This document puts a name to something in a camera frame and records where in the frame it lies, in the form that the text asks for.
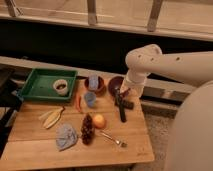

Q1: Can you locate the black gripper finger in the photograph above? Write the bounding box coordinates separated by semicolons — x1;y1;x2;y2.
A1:
119;106;126;122

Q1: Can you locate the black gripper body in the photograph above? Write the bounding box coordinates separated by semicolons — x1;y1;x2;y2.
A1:
115;90;134;109

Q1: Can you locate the blue towel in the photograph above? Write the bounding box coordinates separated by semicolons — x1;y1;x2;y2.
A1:
56;124;78;151

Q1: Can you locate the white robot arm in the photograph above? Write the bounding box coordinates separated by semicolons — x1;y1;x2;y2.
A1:
121;44;213;171

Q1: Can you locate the blue plastic cup in bowl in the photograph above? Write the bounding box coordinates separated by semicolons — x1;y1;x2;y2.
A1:
88;75;99;90

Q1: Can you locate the white cup with dark contents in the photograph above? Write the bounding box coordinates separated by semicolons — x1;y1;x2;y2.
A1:
53;79;68;96

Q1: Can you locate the dark purple bowl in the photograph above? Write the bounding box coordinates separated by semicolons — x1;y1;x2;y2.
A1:
108;76;123;96

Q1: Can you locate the brown bowl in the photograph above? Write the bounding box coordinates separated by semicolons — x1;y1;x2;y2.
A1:
84;76;105;94

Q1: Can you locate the yellow apple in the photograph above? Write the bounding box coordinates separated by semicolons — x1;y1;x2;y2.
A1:
93;114;106;129

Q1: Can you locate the silver fork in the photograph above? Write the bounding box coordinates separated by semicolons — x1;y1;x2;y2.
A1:
99;130;127;148

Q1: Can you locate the brown pine cone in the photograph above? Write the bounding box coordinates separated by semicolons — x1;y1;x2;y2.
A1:
81;114;95;145

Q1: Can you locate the orange carrot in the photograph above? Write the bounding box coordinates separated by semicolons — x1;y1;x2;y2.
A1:
76;94;82;113

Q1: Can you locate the yellow banana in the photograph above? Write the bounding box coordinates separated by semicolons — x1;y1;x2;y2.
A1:
39;107;65;129

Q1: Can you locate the green plastic tray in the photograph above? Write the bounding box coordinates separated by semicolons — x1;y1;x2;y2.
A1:
21;68;77;102

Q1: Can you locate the dark chair at left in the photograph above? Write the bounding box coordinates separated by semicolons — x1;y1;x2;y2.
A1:
0;68;22;156

